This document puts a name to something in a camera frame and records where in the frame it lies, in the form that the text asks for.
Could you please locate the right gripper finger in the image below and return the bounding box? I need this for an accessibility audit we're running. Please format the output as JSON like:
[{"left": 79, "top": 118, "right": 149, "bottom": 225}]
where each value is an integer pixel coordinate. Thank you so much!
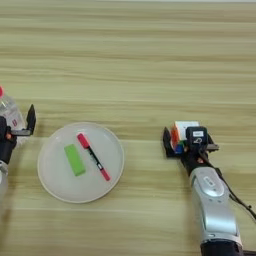
[
  {"left": 162, "top": 126, "right": 177, "bottom": 158},
  {"left": 205, "top": 133, "right": 217, "bottom": 147}
]

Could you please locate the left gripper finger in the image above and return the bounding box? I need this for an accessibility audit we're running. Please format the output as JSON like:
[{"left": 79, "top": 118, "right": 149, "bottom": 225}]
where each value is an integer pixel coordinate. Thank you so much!
[{"left": 25, "top": 103, "right": 37, "bottom": 134}]

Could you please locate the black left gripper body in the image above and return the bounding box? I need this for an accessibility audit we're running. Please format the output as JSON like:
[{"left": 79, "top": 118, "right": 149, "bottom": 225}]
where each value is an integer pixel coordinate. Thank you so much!
[{"left": 0, "top": 128, "right": 33, "bottom": 165}]

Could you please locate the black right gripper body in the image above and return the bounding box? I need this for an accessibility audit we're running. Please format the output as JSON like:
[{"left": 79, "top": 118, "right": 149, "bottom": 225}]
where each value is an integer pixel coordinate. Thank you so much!
[{"left": 164, "top": 143, "right": 221, "bottom": 177}]

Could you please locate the multicoloured puzzle cube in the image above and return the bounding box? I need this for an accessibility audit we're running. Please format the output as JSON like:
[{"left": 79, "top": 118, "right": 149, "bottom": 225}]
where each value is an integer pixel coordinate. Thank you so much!
[{"left": 169, "top": 120, "right": 201, "bottom": 155}]

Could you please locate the clear bottle with red cap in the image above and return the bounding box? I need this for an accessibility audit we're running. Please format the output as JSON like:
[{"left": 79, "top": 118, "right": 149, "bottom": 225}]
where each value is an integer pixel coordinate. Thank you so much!
[{"left": 0, "top": 85, "right": 26, "bottom": 135}]

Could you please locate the green rectangular block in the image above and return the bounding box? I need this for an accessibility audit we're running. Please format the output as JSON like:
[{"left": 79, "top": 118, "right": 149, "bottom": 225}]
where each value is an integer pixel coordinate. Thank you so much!
[{"left": 63, "top": 143, "right": 87, "bottom": 177}]

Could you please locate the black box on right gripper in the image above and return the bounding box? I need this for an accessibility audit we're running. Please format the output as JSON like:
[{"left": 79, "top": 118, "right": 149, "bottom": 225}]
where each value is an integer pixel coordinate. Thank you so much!
[{"left": 185, "top": 126, "right": 209, "bottom": 148}]

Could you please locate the round white plate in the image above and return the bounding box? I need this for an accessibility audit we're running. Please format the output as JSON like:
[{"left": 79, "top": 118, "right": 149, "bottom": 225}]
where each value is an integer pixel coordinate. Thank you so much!
[{"left": 36, "top": 121, "right": 126, "bottom": 205}]

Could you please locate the red and black marker pen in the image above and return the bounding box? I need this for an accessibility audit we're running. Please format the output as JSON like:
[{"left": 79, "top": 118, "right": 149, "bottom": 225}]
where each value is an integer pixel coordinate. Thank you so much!
[{"left": 76, "top": 132, "right": 112, "bottom": 182}]

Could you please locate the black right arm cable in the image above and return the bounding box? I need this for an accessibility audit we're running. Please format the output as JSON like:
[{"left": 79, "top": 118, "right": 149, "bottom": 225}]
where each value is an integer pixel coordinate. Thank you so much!
[{"left": 199, "top": 149, "right": 256, "bottom": 223}]

